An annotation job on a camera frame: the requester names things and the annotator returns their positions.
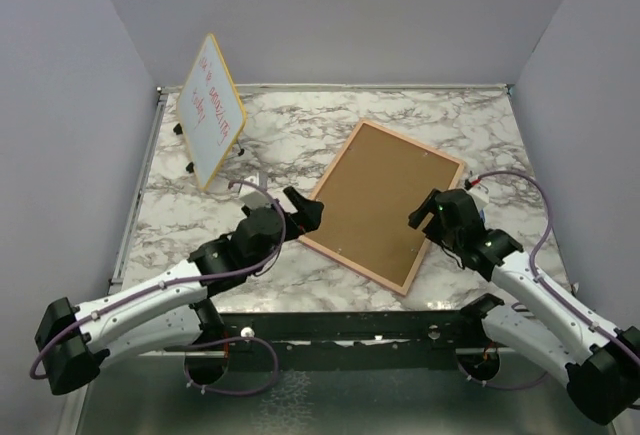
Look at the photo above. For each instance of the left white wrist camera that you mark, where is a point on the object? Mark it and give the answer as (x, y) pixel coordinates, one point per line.
(252, 191)

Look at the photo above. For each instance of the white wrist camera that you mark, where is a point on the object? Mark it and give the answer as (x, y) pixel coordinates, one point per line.
(252, 191)
(479, 194)

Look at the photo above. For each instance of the small yellow-framed whiteboard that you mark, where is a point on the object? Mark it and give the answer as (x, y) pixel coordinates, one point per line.
(210, 112)

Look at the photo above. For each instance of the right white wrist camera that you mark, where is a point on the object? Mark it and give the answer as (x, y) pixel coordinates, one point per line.
(479, 194)

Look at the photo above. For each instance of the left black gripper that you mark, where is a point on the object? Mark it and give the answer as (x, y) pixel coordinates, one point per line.
(308, 215)

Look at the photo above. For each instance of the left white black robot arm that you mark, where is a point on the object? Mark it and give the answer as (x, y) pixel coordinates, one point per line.
(173, 309)

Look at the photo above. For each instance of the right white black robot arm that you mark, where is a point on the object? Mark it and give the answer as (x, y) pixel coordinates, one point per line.
(596, 361)

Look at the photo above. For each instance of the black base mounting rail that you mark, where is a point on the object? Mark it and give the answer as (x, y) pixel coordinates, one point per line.
(332, 341)

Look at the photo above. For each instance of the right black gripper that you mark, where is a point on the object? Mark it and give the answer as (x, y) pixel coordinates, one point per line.
(416, 217)

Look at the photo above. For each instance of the pink picture frame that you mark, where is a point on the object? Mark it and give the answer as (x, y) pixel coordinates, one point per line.
(368, 191)

